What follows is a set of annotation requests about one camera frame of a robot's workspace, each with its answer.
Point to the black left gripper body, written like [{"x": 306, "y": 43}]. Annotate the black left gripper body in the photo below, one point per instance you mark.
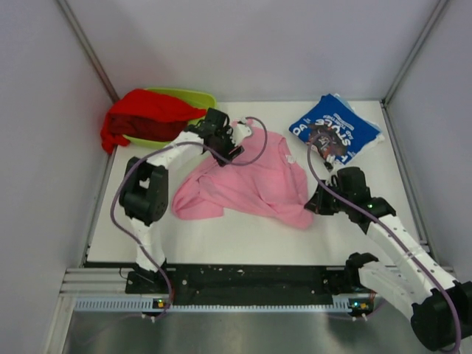
[{"x": 223, "y": 143}]

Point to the pink t-shirt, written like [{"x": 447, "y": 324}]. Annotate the pink t-shirt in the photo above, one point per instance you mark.
[{"x": 274, "y": 186}]

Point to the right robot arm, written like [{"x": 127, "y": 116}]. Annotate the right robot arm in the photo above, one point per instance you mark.
[{"x": 435, "y": 302}]

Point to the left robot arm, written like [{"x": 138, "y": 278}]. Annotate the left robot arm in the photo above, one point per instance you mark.
[{"x": 144, "y": 195}]

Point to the blue printed folded t-shirt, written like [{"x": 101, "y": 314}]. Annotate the blue printed folded t-shirt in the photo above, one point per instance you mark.
[{"x": 341, "y": 133}]

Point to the white folded t-shirt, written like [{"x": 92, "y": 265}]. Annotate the white folded t-shirt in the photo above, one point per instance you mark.
[{"x": 379, "y": 135}]

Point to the red t-shirt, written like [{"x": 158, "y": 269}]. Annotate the red t-shirt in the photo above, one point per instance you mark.
[{"x": 146, "y": 115}]

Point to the light blue folded t-shirt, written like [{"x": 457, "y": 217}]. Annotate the light blue folded t-shirt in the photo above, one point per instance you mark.
[{"x": 343, "y": 101}]

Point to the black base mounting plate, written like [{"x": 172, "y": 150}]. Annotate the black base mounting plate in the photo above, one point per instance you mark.
[{"x": 246, "y": 285}]

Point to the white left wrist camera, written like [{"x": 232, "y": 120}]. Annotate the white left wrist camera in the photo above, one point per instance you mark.
[{"x": 241, "y": 130}]

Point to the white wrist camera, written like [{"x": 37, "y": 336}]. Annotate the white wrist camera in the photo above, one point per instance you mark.
[
  {"x": 329, "y": 164},
  {"x": 241, "y": 130}
]

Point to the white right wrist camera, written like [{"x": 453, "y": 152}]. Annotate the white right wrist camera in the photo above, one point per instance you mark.
[{"x": 329, "y": 164}]

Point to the aluminium right side rail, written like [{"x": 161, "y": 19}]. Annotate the aluminium right side rail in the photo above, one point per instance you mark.
[{"x": 406, "y": 178}]

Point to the aluminium right corner post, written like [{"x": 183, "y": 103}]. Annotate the aluminium right corner post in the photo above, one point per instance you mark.
[{"x": 434, "y": 18}]

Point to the aluminium corner post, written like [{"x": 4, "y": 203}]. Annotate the aluminium corner post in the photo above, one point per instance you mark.
[
  {"x": 434, "y": 18},
  {"x": 88, "y": 50}
]

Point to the grey slotted cable duct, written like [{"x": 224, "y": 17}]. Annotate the grey slotted cable duct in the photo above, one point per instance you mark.
[{"x": 157, "y": 305}]

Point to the aluminium left corner post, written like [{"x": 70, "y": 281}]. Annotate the aluminium left corner post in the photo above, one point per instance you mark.
[{"x": 88, "y": 50}]

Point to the aluminium front frame rail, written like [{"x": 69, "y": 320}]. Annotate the aluminium front frame rail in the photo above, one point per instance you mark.
[{"x": 94, "y": 281}]

